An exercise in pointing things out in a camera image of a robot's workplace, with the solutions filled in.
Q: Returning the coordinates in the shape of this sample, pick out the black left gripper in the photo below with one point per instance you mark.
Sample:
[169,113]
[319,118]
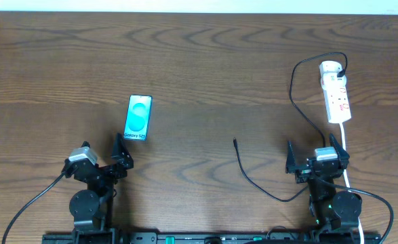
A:
[121,165]

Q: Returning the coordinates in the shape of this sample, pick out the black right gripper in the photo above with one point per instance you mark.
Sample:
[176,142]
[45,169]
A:
[304,171]

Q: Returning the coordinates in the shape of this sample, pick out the smartphone with teal screen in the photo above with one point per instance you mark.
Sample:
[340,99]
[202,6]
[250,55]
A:
[138,117]

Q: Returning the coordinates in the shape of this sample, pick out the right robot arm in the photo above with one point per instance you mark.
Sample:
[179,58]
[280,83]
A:
[337,213]

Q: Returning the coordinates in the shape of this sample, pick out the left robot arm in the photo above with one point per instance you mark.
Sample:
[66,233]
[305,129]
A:
[92,208]

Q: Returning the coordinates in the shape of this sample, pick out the white USB charger plug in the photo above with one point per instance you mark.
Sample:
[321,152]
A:
[331,80]

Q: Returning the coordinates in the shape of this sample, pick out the white power strip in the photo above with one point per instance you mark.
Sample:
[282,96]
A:
[336,100]

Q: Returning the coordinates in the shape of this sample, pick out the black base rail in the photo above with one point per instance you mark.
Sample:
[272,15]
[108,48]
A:
[180,238]

